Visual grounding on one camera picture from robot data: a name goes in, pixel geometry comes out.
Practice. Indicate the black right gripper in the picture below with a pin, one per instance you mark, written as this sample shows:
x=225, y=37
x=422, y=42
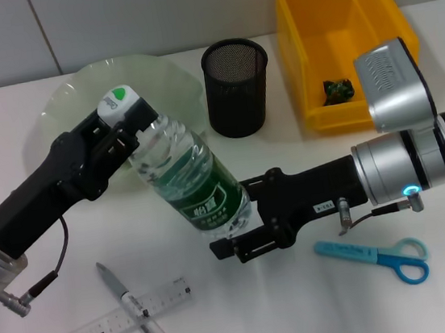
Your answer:
x=315, y=191

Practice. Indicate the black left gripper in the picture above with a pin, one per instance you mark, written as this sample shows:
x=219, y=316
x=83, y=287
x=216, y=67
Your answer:
x=47, y=196

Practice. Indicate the clear water bottle green label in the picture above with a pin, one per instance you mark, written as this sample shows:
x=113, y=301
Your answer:
x=190, y=170

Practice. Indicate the green plastic wrapper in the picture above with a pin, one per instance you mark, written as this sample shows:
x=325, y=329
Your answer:
x=339, y=91

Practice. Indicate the green glass fruit plate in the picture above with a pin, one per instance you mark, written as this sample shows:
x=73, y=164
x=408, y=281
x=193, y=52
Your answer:
x=75, y=91

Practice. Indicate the blue scissors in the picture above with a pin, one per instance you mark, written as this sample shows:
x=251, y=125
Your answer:
x=346, y=250

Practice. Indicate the black mesh pen holder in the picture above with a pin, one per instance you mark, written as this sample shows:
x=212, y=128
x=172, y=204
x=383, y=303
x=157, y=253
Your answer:
x=239, y=103

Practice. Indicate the grey pen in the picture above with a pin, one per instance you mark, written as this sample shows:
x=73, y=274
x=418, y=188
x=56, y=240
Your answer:
x=115, y=287

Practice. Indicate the yellow plastic bin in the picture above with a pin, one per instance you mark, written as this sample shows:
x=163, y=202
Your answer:
x=330, y=19

